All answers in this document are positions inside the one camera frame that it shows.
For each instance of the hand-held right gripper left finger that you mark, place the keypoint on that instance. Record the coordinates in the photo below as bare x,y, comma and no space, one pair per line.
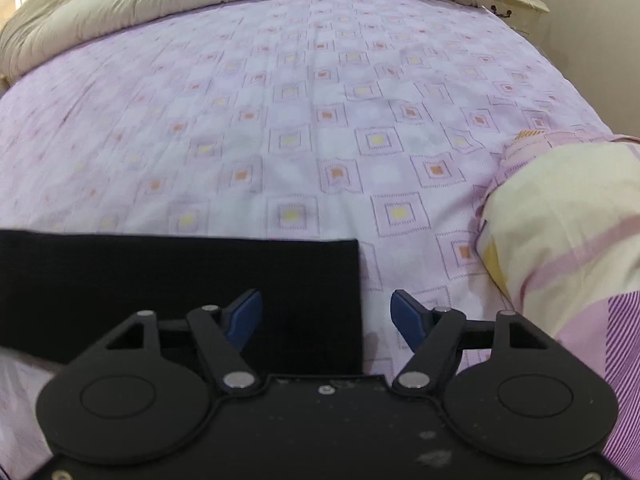
245,313

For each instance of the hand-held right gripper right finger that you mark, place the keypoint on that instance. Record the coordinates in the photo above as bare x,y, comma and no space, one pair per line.
406,313

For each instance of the black pants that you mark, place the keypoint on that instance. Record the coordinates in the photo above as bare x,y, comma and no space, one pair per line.
175,280

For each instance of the striped yellow pink pillow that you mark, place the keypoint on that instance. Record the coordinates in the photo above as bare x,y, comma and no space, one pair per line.
565,240

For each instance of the pink patterned bed sheet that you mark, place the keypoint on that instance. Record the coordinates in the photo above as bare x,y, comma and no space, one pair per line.
300,125

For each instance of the cream bedside table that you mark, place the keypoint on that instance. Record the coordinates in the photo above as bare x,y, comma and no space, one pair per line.
520,7

